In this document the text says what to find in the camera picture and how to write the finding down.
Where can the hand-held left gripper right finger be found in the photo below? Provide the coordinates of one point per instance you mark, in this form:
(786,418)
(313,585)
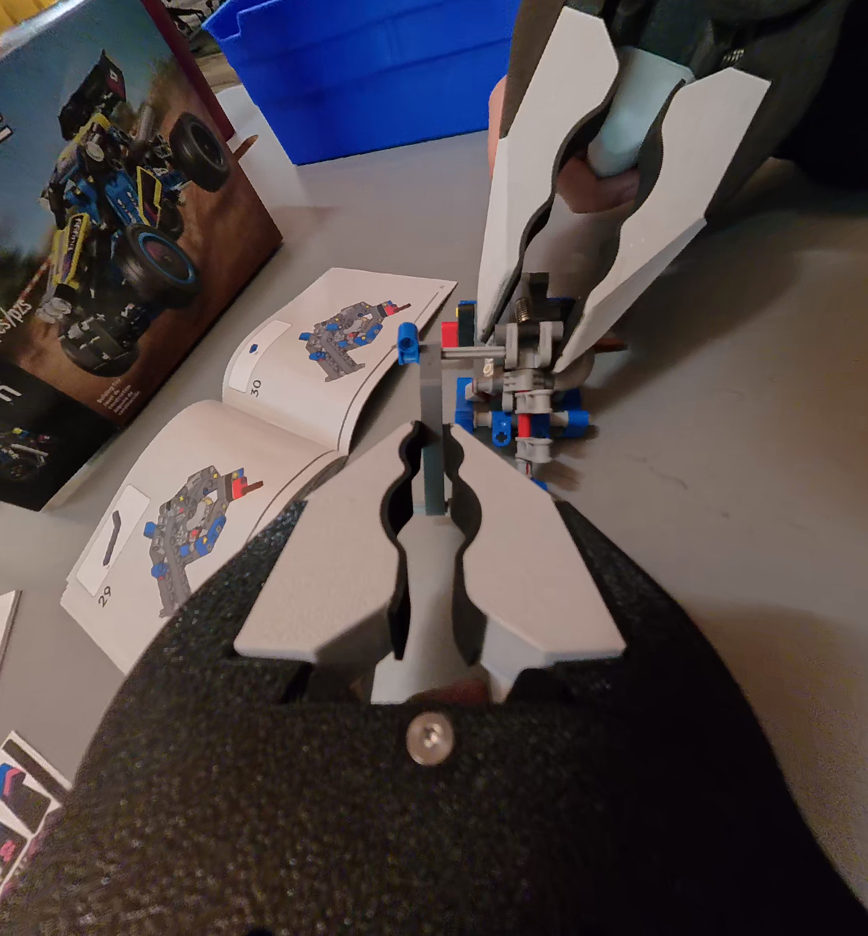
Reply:
(544,585)

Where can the lego set box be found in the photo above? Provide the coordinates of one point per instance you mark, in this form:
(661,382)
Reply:
(112,256)

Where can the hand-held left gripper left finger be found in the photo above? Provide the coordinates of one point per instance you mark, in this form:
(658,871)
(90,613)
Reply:
(317,585)

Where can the blue storage bin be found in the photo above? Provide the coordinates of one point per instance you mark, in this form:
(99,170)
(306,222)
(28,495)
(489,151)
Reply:
(375,88)

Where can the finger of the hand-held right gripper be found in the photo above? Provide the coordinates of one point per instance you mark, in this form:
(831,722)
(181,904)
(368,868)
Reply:
(544,131)
(683,175)

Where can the sticker sheet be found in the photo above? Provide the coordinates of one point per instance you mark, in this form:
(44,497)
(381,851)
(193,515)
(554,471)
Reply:
(10,819)

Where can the person's right hand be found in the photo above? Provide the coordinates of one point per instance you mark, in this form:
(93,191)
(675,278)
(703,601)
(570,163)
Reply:
(602,190)

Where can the lego chassis assembly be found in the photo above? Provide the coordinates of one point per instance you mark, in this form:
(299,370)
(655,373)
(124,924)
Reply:
(529,340)

